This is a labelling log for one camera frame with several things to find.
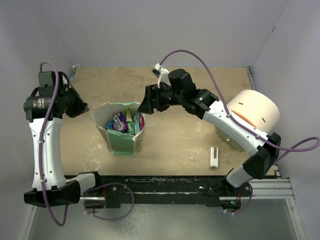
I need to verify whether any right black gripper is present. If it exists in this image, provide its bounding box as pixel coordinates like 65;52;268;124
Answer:
138;82;185;115

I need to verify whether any green patterned paper bag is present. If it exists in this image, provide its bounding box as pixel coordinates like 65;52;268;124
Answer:
91;102;154;156

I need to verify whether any green yellow Fox's candy bag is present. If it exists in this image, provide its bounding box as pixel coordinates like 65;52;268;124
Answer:
125;108;136;136

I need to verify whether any purple Fox's candy bag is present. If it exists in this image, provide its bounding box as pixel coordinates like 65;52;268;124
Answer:
107;112;128;133

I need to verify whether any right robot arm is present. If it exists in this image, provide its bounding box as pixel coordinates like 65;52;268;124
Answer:
137;66;281;196

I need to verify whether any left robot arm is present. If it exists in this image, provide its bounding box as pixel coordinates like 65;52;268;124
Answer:
23;71;103;208

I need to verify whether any teal pink snack packet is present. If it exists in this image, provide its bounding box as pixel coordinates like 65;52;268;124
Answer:
133;112;145;134

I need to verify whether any small white plastic clip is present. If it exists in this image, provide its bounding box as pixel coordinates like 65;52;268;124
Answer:
210;147;219;168

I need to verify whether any large cream cylinder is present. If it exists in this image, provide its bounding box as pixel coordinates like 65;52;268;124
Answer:
214;89;280;153

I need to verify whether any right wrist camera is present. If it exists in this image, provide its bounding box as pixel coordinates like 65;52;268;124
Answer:
152;63;170;88

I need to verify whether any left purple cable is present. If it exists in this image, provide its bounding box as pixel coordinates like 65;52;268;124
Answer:
37;61;70;227

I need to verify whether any purple cable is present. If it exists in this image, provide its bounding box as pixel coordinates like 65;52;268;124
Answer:
37;61;70;227
159;49;320;153

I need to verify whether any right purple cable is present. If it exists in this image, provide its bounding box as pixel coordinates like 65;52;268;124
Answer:
159;49;320;153

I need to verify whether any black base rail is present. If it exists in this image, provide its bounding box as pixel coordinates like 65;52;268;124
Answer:
81;175;253;209

